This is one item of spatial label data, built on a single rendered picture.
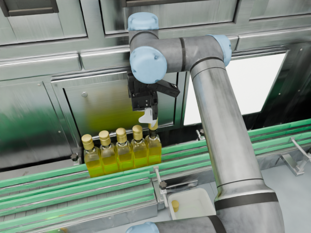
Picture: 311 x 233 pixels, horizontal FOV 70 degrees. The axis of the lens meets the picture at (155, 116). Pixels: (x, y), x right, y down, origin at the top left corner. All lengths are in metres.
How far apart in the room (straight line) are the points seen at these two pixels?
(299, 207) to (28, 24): 1.26
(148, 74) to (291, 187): 1.00
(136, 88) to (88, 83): 0.20
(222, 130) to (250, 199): 0.12
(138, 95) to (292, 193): 0.90
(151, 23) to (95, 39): 0.25
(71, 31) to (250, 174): 0.62
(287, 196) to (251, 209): 0.91
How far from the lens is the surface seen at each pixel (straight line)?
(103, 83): 0.81
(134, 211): 0.96
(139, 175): 0.92
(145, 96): 0.66
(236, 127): 0.40
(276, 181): 1.28
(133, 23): 0.56
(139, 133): 0.79
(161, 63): 0.46
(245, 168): 0.38
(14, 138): 1.06
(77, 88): 0.82
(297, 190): 1.30
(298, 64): 1.21
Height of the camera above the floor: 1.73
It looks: 44 degrees down
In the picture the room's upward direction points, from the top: straight up
